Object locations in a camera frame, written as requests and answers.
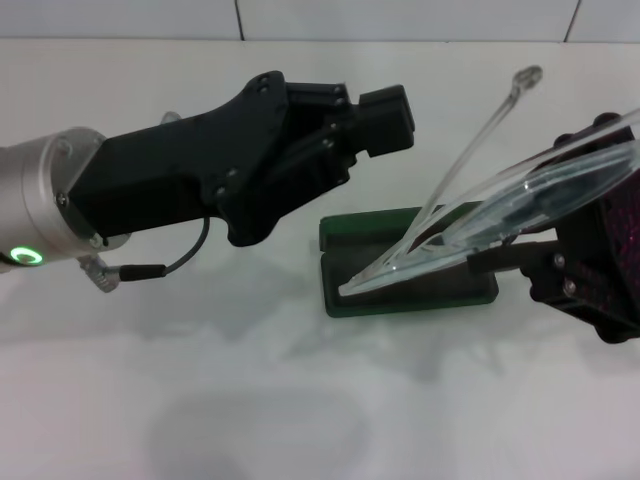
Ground green glasses case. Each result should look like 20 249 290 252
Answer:
318 206 500 319

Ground clear white glasses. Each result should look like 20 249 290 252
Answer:
337 64 640 302

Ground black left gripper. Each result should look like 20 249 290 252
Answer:
61 69 302 248

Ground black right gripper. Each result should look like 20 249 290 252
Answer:
466 113 640 346

